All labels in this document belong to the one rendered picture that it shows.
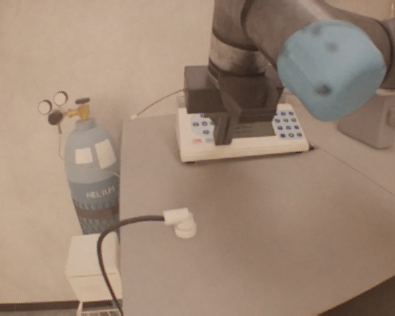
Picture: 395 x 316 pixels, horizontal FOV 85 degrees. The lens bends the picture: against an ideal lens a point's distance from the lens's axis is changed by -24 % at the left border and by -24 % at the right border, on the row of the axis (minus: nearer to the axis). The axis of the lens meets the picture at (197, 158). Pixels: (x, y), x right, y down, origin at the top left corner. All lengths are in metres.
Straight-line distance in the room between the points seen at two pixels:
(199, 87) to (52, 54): 1.02
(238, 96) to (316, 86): 0.13
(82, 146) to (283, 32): 0.83
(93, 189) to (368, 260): 0.87
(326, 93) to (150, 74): 1.10
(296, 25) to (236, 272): 0.22
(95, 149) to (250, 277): 0.77
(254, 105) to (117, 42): 1.01
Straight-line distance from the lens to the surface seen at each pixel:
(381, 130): 0.62
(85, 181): 0.97
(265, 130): 0.51
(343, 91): 0.18
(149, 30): 1.24
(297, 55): 0.19
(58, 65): 1.28
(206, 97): 0.35
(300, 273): 0.27
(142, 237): 0.31
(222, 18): 0.28
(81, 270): 0.57
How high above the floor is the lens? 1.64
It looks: 24 degrees down
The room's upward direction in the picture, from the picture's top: 2 degrees counter-clockwise
